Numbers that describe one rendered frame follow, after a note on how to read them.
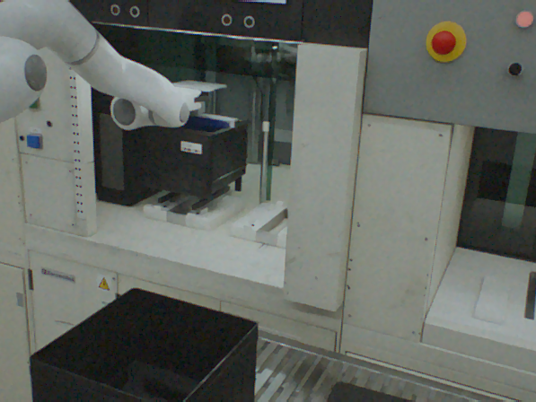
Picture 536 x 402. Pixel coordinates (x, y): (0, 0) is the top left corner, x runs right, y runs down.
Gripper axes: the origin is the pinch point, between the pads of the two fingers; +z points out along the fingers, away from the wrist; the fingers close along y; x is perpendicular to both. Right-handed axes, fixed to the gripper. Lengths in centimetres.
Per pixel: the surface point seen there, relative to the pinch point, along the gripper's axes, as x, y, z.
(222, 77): -6, -24, 60
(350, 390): -35, 64, -57
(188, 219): -32.2, 4.0, -10.3
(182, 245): -34.4, 9.1, -21.3
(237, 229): -31.9, 18.8, -10.3
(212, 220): -31.5, 10.6, -9.0
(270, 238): -32.3, 28.3, -10.4
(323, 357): -45, 52, -35
